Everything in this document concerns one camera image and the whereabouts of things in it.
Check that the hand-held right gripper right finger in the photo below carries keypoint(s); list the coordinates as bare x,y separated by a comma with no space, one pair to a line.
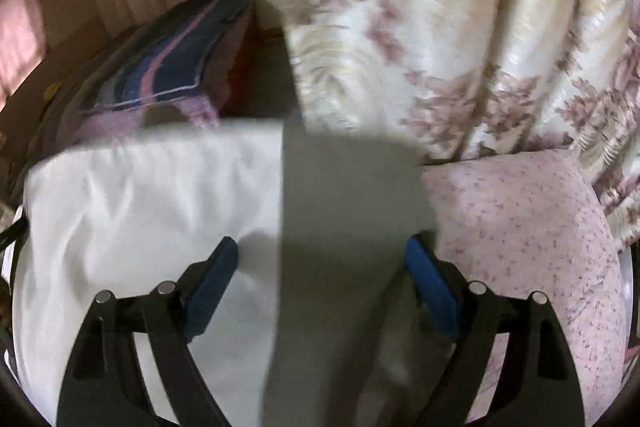
432,287

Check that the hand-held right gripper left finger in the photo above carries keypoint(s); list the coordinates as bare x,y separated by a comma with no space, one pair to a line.
212,287

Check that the grey and white large jacket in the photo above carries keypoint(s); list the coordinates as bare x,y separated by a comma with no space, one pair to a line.
325,207

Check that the pink floral tablecloth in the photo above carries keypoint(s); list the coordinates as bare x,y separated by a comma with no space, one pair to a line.
525,232

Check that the dark low bed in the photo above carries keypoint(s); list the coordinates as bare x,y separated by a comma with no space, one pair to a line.
240,77

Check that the striped blue pink blanket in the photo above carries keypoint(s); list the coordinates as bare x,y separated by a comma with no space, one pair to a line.
160,57

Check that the blue floral curtain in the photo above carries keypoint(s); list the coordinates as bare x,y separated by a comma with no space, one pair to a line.
450,32

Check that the pink sheer window curtain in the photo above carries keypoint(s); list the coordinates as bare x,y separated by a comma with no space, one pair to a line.
17,37

